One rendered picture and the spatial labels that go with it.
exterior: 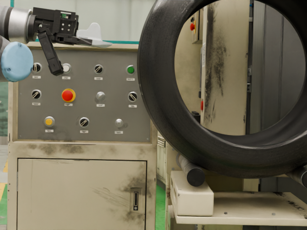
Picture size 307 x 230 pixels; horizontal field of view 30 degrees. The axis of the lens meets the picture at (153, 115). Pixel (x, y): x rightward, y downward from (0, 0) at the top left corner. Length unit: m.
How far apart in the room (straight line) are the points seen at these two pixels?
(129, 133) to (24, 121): 0.39
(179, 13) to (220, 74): 0.43
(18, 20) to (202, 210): 0.65
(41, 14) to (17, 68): 0.20
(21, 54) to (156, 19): 0.33
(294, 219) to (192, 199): 0.25
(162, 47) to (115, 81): 0.79
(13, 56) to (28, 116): 0.85
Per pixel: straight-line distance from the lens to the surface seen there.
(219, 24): 1.77
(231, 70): 1.76
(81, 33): 1.48
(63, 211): 2.17
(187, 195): 1.40
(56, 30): 1.48
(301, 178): 1.45
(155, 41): 1.38
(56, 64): 1.48
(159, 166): 6.28
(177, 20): 1.38
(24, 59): 1.38
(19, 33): 1.49
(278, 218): 1.45
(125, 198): 2.14
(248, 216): 1.44
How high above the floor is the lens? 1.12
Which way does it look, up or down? 3 degrees down
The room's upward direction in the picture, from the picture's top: 1 degrees clockwise
